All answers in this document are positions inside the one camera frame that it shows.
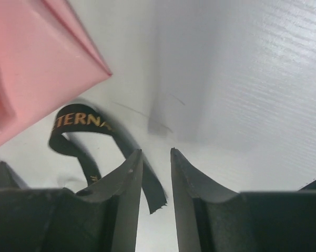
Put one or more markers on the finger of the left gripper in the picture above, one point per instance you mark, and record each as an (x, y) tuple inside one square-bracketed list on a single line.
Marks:
[(8, 177)]

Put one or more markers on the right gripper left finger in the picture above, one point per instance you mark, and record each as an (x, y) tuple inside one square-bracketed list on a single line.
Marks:
[(101, 217)]

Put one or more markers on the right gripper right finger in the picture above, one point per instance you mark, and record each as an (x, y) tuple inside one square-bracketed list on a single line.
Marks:
[(211, 217)]

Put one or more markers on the black ribbon gold lettering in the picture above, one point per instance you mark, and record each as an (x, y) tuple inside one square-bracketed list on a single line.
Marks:
[(79, 117)]

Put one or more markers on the pink wrapping paper sheet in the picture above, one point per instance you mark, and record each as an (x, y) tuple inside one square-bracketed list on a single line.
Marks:
[(46, 60)]

